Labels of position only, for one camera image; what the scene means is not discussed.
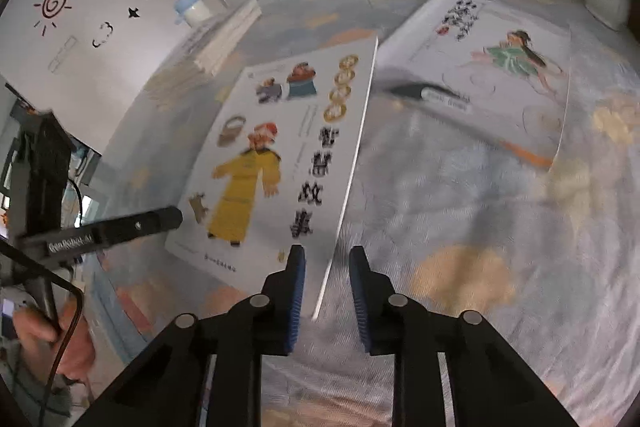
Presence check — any white wall socket plate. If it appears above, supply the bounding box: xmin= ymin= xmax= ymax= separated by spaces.
xmin=47 ymin=36 xmax=79 ymax=74

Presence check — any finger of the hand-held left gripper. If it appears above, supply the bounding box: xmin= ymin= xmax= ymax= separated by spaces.
xmin=96 ymin=206 xmax=184 ymax=250

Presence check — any white book yellow-robed figure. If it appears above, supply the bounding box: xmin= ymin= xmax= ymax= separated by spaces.
xmin=164 ymin=36 xmax=379 ymax=321

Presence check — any stack of thin books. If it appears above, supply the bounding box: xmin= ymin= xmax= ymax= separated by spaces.
xmin=144 ymin=0 xmax=263 ymax=108

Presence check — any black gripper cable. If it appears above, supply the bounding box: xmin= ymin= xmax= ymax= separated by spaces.
xmin=0 ymin=239 xmax=84 ymax=418

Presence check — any small dashed cloud decal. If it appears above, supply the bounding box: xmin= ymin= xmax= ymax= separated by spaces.
xmin=92 ymin=23 xmax=116 ymax=50

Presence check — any red sun wall decal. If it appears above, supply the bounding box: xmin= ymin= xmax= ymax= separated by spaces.
xmin=33 ymin=0 xmax=79 ymax=38

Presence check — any white book green-dressed figure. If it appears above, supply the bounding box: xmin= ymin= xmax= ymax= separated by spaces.
xmin=376 ymin=0 xmax=572 ymax=171

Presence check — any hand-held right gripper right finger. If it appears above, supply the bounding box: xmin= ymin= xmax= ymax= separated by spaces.
xmin=348 ymin=246 xmax=581 ymax=427

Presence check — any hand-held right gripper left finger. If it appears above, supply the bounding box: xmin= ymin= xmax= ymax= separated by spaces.
xmin=75 ymin=244 xmax=307 ymax=427

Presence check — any person's left hand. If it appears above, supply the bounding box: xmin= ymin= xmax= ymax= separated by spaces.
xmin=14 ymin=299 xmax=97 ymax=379

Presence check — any white bottle blue lid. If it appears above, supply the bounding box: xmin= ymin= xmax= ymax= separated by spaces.
xmin=173 ymin=0 xmax=214 ymax=28

